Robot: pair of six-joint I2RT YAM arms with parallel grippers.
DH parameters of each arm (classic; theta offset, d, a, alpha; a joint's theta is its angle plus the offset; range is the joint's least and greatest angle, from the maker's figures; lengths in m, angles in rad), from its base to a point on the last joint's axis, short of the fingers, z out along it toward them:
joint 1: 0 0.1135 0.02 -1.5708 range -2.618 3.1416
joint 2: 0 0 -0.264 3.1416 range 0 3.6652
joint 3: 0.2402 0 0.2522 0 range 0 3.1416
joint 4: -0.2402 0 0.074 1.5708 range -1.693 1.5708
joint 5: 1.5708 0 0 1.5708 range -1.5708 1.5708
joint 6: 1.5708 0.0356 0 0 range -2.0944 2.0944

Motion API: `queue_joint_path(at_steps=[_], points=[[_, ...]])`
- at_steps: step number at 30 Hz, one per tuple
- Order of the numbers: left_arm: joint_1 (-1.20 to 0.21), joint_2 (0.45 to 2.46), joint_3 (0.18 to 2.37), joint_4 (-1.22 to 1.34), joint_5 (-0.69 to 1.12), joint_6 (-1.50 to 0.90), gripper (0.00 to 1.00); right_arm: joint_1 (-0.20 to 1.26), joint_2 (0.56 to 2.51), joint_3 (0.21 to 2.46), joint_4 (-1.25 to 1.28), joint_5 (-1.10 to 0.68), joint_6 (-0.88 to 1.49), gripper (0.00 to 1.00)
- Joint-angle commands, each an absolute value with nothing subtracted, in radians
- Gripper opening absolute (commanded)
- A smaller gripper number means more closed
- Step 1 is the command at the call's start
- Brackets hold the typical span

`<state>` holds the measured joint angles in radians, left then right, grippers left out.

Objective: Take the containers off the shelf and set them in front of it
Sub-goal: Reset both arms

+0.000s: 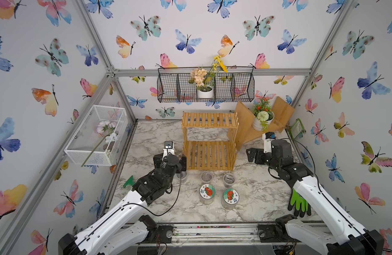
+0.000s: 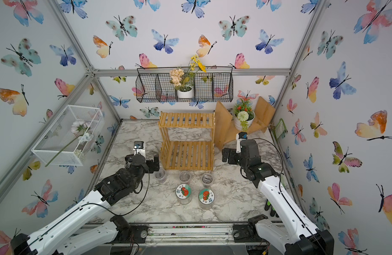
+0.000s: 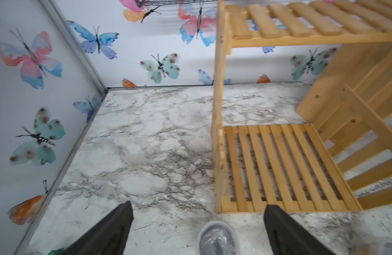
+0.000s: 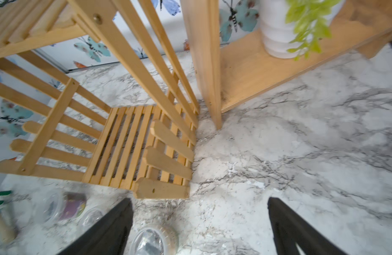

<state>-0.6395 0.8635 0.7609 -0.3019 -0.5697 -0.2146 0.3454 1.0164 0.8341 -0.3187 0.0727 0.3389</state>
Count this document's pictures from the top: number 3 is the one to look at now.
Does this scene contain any wooden corner shelf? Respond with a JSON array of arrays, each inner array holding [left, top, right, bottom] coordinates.
[[297, 42, 392, 141]]

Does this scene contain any black wire wall basket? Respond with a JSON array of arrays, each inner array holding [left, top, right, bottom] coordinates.
[[135, 0, 216, 7]]

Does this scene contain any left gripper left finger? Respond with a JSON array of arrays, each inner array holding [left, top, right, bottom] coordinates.
[[63, 201, 134, 255]]

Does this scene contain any purple seed jar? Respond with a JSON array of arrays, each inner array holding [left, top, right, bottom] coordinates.
[[195, 221, 241, 255]]

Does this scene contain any red seed jar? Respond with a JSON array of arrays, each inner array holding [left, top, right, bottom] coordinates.
[[349, 237, 392, 255]]

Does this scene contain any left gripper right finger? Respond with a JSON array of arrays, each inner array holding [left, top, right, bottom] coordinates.
[[263, 205, 333, 255]]

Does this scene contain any two-tier bamboo shelf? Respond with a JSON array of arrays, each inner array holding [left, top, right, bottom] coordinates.
[[212, 1, 392, 213]]

